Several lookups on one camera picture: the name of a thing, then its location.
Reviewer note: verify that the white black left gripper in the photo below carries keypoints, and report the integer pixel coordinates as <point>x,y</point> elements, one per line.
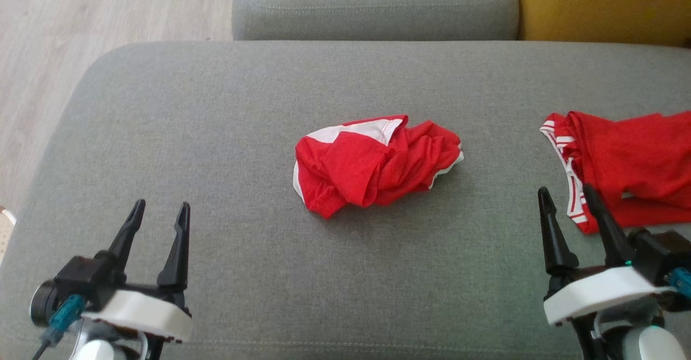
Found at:
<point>140,314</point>

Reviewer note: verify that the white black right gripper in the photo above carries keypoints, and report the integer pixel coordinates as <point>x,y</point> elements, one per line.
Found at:
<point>594,292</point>

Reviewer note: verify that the red basketball jersey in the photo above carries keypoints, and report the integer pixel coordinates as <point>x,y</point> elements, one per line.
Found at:
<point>631,165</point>

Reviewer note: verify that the red shorts with white stripe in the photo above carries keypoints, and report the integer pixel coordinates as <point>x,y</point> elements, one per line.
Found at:
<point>372,165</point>

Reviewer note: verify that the large grey sofa seat cushion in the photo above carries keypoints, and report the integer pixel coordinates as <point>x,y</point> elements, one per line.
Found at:
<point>270,106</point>

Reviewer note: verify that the wide yellow sofa backrest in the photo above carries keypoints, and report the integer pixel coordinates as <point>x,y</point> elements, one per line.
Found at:
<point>604,4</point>

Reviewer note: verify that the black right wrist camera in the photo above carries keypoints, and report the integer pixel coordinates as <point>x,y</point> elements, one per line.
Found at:
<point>661,252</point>

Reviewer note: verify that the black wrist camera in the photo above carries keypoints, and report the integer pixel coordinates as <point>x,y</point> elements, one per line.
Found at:
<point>75,279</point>
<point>661,252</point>

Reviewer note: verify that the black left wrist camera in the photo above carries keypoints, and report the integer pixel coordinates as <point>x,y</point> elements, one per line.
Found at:
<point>75,279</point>

